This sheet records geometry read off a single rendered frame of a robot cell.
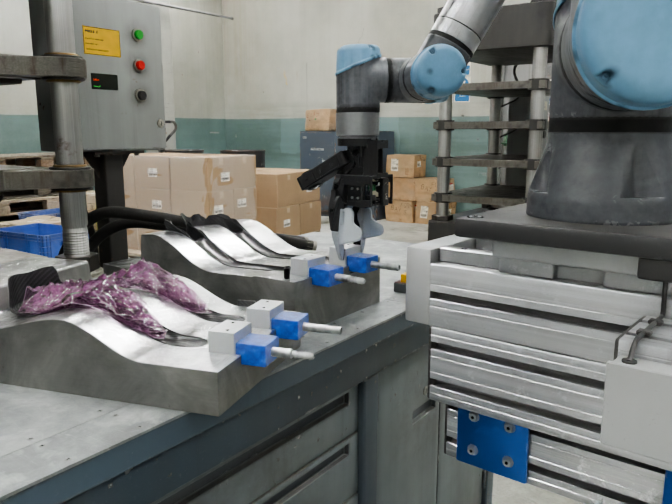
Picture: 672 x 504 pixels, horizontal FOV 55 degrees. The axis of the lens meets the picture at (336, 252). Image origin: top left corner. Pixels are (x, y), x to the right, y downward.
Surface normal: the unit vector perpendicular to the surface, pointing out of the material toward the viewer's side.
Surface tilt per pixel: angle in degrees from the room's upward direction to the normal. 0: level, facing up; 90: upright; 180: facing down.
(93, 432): 0
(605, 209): 90
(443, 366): 90
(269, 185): 90
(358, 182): 90
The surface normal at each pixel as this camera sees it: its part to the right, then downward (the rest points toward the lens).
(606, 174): -0.37, -0.14
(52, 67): 0.30, 0.18
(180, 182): -0.52, 0.05
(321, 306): 0.82, 0.11
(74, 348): -0.31, 0.18
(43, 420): 0.00, -0.98
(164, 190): -0.52, 0.26
